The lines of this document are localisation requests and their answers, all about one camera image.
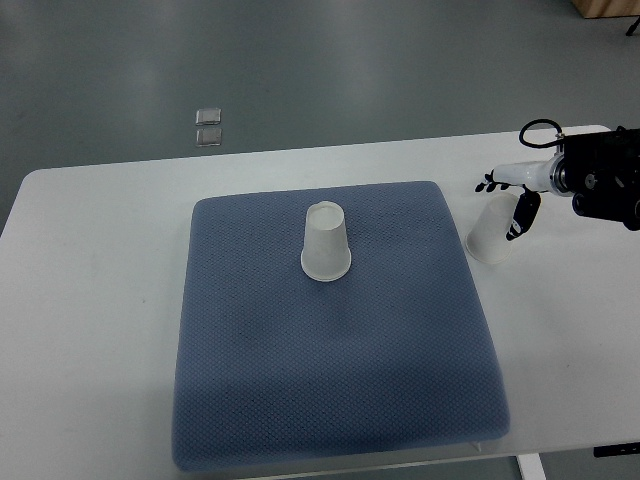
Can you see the white paper cup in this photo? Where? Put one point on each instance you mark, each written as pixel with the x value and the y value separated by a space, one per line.
pixel 487 240
pixel 325 256

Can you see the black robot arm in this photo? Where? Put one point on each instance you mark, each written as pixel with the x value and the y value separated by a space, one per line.
pixel 598 171

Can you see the white table leg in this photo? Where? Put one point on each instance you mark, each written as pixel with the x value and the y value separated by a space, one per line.
pixel 530 467

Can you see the white paper cup on mat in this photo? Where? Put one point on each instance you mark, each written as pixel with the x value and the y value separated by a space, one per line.
pixel 325 256

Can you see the black tripod leg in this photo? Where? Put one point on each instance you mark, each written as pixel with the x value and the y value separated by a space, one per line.
pixel 633 27

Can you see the wooden box corner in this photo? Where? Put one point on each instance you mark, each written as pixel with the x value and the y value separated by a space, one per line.
pixel 596 9

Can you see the blue textured cushion mat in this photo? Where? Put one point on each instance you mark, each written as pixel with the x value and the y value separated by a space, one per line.
pixel 273 366

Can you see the upper metal floor plate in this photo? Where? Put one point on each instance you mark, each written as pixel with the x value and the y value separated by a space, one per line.
pixel 208 116

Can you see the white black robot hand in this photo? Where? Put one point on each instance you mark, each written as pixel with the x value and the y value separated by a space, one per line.
pixel 536 176

